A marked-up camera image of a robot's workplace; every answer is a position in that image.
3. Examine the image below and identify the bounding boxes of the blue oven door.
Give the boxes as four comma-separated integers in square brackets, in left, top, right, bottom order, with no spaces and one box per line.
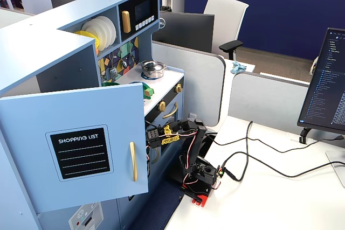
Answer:
[145,97,185,134]

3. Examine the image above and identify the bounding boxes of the white toy plate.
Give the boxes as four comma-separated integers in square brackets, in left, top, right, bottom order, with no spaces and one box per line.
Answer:
[96,16,117,45]
[81,19,107,52]
[88,17,113,49]

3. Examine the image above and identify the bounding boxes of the black data cable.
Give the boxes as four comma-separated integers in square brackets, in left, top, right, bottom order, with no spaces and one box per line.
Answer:
[206,121,345,182]

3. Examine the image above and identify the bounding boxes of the computer monitor showing code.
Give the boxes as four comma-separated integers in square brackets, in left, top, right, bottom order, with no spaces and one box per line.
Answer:
[297,27,345,134]

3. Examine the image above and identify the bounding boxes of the gold oven handle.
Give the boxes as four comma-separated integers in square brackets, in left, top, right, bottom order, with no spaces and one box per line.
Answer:
[163,102,178,119]

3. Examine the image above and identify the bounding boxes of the blue cabinet door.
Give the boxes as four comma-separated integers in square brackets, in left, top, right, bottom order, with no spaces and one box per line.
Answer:
[0,81,149,214]

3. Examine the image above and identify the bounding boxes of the blue crumpled cloth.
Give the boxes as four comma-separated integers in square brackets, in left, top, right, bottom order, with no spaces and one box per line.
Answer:
[230,61,246,74]

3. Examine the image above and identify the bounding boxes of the blue wooden toy kitchen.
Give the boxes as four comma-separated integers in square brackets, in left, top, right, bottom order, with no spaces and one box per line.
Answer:
[0,0,187,230]

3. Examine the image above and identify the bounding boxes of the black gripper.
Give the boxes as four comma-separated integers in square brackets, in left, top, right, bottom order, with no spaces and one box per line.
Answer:
[146,128,163,149]

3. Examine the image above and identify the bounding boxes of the steel toy spatula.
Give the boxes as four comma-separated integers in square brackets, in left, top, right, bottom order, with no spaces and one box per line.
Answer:
[108,54,118,78]

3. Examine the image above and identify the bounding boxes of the steel toy ladle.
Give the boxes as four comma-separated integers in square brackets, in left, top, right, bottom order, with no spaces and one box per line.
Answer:
[121,46,129,68]

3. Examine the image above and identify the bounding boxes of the gold cabinet door handle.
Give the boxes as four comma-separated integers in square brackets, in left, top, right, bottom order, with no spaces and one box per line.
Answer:
[129,141,139,182]

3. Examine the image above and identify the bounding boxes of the black power cable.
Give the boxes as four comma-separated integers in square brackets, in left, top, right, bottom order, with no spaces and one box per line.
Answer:
[219,152,345,182]

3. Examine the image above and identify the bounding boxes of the red robot base mount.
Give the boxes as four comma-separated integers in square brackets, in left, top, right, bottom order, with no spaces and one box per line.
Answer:
[179,184,213,207]

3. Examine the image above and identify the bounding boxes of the black shopping list sticker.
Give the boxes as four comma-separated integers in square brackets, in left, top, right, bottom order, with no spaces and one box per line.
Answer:
[45,124,114,183]

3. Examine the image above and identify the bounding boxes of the grey desk partition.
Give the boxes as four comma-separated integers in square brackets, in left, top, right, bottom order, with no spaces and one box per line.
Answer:
[151,40,226,128]
[227,72,311,126]

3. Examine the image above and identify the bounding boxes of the black Dell monitor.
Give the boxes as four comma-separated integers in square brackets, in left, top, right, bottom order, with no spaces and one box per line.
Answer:
[152,11,216,53]

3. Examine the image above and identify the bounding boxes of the green printed lid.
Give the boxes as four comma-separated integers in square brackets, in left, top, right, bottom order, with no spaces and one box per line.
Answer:
[142,82,155,99]

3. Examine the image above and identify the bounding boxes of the black toy microwave door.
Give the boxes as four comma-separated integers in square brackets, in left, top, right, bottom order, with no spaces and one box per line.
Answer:
[118,0,160,43]

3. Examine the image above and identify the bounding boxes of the grey water dispenser sticker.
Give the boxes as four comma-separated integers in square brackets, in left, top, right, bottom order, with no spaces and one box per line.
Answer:
[68,201,105,230]

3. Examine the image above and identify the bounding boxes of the gold microwave handle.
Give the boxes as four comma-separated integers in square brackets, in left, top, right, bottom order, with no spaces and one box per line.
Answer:
[121,10,132,33]

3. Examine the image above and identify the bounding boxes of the blue fridge door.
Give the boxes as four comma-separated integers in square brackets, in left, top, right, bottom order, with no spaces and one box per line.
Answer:
[37,197,122,230]

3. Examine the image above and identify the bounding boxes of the steel toy pot with lid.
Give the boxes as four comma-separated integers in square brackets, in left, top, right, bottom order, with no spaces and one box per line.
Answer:
[140,60,167,79]

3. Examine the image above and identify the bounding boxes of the white office chair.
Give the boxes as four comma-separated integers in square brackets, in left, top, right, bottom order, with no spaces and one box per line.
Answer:
[203,0,250,60]

